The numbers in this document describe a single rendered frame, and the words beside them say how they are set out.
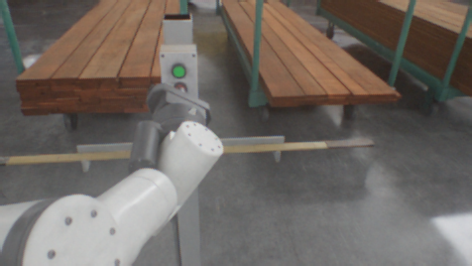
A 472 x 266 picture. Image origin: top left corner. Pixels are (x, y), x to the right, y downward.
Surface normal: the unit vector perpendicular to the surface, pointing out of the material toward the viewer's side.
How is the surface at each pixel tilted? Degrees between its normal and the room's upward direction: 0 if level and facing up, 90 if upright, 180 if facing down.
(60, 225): 70
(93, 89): 90
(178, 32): 90
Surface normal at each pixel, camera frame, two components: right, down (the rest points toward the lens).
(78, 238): 0.93, -0.18
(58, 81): 0.13, 0.51
